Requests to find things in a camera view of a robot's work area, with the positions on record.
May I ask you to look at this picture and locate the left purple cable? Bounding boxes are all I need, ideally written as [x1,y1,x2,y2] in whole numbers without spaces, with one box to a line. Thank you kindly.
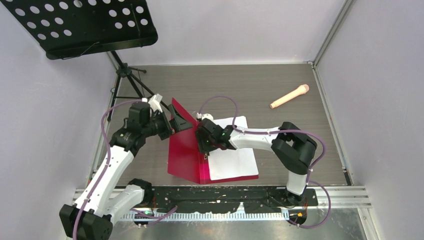
[72,98,180,240]

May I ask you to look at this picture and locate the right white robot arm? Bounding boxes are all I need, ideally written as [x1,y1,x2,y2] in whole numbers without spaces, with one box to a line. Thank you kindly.
[195,118,317,205]

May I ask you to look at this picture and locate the aluminium rail frame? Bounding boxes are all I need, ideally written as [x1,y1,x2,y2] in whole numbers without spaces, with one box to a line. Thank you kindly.
[69,185,372,223]

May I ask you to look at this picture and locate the beige toy microphone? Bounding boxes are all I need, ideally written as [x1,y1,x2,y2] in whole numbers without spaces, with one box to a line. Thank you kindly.
[269,84,310,109]

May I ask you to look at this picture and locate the white paper sheets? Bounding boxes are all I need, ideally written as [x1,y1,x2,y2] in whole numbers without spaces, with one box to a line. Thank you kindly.
[206,115,259,182]

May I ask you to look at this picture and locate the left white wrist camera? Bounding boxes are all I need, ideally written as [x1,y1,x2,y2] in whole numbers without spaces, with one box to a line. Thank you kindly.
[141,93,163,113]

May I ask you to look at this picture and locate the red plastic folder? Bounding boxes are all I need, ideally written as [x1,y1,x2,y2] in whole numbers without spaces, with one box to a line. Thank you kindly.
[167,98,257,185]

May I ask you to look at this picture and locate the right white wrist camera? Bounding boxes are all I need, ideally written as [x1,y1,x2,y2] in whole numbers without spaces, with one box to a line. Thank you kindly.
[196,112,214,122]

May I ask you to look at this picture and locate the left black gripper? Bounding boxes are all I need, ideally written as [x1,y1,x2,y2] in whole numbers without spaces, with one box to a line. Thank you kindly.
[142,104,193,140]

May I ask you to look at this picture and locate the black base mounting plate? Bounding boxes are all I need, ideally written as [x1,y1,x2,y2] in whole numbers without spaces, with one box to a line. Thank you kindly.
[136,185,318,214]

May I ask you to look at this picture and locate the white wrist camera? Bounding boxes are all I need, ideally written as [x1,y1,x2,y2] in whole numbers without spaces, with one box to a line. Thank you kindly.
[141,93,163,113]
[196,112,214,122]

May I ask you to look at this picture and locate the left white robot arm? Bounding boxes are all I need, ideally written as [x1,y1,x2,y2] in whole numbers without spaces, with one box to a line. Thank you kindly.
[59,97,193,240]

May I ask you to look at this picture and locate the black perforated music stand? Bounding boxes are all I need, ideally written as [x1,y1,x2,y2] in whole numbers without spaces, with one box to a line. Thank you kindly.
[1,0,178,123]

